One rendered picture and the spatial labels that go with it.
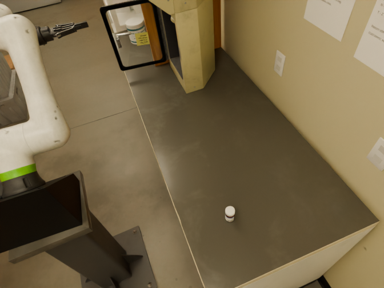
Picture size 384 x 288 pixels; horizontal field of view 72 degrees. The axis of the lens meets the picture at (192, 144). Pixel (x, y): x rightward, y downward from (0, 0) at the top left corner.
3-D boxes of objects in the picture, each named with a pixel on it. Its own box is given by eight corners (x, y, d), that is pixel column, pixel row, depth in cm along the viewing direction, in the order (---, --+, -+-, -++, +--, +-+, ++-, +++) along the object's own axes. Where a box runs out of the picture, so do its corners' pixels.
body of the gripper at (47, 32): (40, 31, 137) (58, 27, 139) (40, 24, 142) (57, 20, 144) (47, 44, 143) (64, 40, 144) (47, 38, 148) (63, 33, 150)
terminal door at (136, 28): (167, 61, 173) (154, -4, 142) (120, 71, 170) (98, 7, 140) (167, 60, 173) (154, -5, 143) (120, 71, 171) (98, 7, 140)
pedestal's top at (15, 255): (14, 264, 106) (7, 261, 103) (16, 199, 126) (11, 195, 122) (92, 231, 111) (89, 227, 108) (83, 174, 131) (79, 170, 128)
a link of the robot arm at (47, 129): (68, 143, 98) (22, 3, 96) (23, 156, 95) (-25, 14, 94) (78, 143, 110) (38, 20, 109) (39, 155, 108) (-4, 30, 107)
